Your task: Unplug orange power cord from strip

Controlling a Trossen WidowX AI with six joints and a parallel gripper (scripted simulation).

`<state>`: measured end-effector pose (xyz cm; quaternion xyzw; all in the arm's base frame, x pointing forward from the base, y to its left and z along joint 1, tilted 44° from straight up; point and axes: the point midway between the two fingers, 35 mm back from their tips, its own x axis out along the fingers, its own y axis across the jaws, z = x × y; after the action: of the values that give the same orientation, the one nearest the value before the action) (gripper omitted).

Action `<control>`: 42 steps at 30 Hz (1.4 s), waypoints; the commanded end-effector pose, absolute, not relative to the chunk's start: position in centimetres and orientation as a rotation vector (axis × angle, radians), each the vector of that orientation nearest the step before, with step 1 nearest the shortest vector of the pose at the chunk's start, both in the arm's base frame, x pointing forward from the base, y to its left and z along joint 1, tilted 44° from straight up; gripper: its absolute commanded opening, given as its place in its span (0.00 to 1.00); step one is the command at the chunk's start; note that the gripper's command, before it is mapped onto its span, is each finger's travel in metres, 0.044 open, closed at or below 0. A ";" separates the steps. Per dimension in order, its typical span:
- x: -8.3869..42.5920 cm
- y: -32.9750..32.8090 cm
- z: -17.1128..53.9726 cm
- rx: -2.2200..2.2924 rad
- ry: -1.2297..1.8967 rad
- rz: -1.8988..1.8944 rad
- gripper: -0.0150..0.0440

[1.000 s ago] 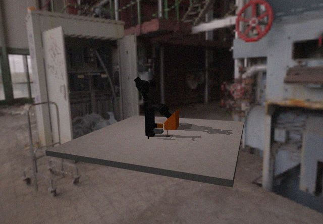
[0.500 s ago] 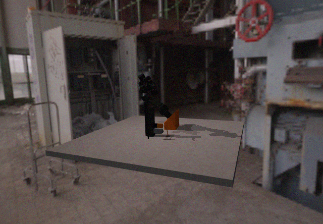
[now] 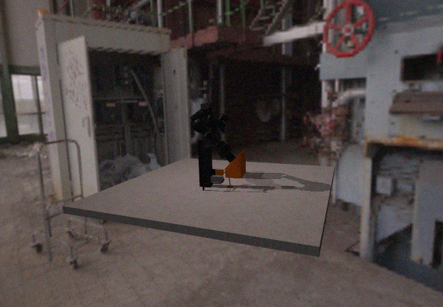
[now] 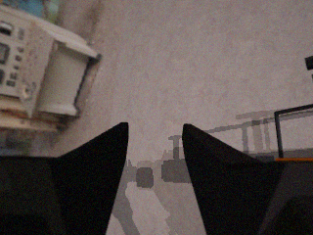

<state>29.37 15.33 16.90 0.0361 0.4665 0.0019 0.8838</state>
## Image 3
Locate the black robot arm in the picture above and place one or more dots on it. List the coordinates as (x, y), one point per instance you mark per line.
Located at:
(199, 126)

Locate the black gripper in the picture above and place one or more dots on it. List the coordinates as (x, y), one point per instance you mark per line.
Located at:
(215, 125)

